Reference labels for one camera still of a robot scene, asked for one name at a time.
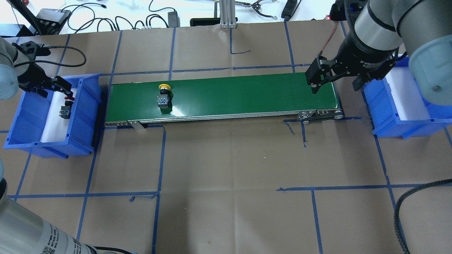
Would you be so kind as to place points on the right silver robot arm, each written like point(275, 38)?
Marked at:
point(377, 29)

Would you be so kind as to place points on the red mushroom push button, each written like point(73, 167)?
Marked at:
point(66, 109)

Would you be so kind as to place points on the aluminium profile post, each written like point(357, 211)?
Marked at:
point(227, 14)

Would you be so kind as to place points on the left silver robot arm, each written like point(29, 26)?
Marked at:
point(9, 78)

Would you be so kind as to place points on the white foam pad bin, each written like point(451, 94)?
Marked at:
point(406, 95)
point(55, 129)

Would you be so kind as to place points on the blue bin with buttons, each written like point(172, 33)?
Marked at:
point(38, 129)

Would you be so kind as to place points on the yellow mushroom push button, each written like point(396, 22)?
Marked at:
point(164, 99)

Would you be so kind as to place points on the black power adapter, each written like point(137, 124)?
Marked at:
point(173, 19)

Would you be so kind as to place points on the empty blue plastic bin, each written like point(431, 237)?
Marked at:
point(384, 115)

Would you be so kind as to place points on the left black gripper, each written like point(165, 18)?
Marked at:
point(31, 76)

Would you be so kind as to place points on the white foam pad left bin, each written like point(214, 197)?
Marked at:
point(55, 129)

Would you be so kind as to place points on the white foam pad right bin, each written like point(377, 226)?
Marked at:
point(406, 95)

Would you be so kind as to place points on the green conveyor belt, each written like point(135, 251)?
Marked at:
point(135, 104)

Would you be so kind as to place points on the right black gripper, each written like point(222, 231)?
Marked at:
point(361, 56)

